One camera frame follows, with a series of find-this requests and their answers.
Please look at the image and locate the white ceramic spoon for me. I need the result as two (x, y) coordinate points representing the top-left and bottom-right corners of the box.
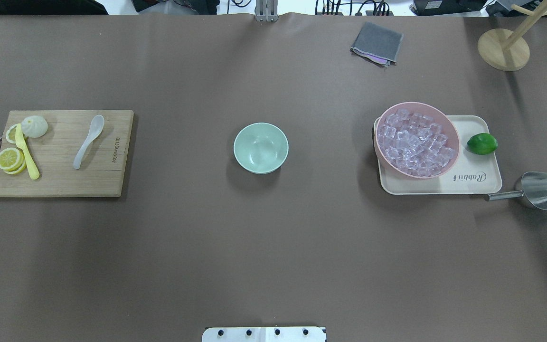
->
(72, 114), (105, 170)

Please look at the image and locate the mint green bowl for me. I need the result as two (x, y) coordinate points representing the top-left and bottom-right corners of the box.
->
(233, 123), (290, 174)

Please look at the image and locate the pile of clear ice cubes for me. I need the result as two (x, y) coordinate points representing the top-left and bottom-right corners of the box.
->
(378, 109), (455, 177)

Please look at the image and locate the pink bowl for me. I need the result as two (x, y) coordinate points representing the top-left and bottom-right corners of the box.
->
(374, 102), (461, 180)

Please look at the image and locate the metal ice scoop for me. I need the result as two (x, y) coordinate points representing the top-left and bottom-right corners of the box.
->
(484, 171), (547, 210)

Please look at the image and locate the grey folded cloth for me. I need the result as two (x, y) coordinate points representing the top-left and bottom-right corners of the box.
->
(350, 22), (404, 67)

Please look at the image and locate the wooden cutting board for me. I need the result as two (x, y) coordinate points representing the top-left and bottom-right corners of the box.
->
(0, 110), (134, 198)

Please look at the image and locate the beige serving tray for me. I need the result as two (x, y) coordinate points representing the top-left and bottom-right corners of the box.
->
(378, 115), (503, 195)

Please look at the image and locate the green lime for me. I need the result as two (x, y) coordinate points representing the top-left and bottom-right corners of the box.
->
(467, 133), (499, 155)

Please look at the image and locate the white steamed bun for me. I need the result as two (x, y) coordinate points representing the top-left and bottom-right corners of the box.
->
(21, 115), (48, 138)

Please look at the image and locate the yellow plastic knife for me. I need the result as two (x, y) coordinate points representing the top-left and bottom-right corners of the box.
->
(15, 124), (40, 180)

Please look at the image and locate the wooden mug tree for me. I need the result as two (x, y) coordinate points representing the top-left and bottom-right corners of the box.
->
(477, 0), (547, 72)

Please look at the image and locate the lemon slice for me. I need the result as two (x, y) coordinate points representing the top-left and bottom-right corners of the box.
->
(0, 147), (25, 172)
(6, 123), (21, 145)

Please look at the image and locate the aluminium frame post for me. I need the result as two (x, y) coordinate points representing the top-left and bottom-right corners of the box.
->
(255, 0), (279, 22)

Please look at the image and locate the white camera pillar base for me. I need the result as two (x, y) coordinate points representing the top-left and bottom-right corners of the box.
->
(201, 325), (327, 342)

